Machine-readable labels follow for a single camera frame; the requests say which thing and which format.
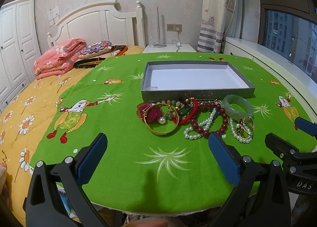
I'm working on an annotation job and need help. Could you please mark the gold interlocked rings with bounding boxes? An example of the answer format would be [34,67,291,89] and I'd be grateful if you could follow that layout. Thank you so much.
[236,116,255,137]

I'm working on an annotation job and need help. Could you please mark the green jade bangle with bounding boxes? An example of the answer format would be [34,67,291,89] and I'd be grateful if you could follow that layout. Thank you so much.
[222,94,254,121]

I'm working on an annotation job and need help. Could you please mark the white pearl necklace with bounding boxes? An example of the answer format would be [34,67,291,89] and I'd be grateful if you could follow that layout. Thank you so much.
[183,107,253,144]

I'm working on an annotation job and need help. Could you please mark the dark red bead bracelet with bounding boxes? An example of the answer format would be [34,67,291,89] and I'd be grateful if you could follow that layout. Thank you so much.
[189,101,228,139]

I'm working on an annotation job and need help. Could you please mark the red cord bracelet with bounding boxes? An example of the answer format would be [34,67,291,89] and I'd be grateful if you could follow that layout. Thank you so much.
[172,97,199,126]

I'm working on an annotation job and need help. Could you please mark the green gem pendant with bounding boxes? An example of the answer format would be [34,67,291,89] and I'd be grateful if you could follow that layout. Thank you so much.
[178,107,192,118]

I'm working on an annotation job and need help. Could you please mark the multicolour stone bead bracelet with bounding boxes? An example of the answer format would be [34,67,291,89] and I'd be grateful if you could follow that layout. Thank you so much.
[158,100,189,121]

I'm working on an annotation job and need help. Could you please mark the gold bangle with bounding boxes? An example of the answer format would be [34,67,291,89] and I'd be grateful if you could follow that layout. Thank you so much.
[143,102,180,136]

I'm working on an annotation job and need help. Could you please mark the red rose brooch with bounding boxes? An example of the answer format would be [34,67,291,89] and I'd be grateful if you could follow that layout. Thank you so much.
[137,102,162,123]

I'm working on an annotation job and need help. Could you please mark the grey jewelry tray box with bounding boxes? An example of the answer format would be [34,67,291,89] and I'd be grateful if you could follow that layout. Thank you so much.
[141,60,255,102]

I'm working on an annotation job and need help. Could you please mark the person left hand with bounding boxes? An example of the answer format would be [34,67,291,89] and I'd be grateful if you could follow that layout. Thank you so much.
[0,162,7,182]

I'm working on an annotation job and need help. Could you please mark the white window sill cabinet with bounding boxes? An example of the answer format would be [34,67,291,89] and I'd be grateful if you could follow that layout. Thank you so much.
[222,37,316,122]

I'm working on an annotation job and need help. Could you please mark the yellow daisy quilt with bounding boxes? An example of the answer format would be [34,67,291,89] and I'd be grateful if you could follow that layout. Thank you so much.
[1,47,150,224]

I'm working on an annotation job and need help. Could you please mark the green cartoon tablecloth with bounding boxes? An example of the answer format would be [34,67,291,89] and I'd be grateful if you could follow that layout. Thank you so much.
[31,53,316,215]

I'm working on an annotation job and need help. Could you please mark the folded pink blanket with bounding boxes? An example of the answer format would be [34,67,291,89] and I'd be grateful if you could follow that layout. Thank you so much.
[32,38,87,80]

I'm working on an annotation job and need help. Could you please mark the patterned curtain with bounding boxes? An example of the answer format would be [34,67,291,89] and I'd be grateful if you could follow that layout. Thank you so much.
[197,0,238,53]

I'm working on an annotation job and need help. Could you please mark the black orange striped cloth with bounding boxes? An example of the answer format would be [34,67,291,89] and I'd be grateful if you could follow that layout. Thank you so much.
[74,45,128,68]

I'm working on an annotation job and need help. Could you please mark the patterned pillow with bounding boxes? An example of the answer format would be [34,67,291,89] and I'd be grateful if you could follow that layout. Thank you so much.
[77,40,112,59]

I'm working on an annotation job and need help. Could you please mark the white wardrobe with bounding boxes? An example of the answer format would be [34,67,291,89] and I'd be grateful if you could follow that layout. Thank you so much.
[0,0,41,112]

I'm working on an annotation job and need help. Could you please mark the white nightstand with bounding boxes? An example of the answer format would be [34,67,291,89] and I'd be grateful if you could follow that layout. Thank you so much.
[143,44,196,53]

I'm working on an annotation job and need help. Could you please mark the thin white desk lamp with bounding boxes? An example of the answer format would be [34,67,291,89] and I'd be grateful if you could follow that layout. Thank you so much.
[153,7,167,49]

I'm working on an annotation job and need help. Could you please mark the white bed headboard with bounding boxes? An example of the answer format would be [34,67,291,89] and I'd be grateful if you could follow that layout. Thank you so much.
[47,0,146,49]

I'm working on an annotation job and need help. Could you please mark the wall power socket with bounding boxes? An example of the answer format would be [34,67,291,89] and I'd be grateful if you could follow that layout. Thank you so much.
[166,24,182,32]

